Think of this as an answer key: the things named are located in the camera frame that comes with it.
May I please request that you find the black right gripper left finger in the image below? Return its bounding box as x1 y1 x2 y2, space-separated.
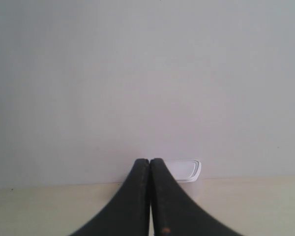
72 159 150 236

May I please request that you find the white lidded plastic container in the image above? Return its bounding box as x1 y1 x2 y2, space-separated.
165 160 202 183

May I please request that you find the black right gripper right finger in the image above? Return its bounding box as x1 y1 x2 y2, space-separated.
150 158 240 236

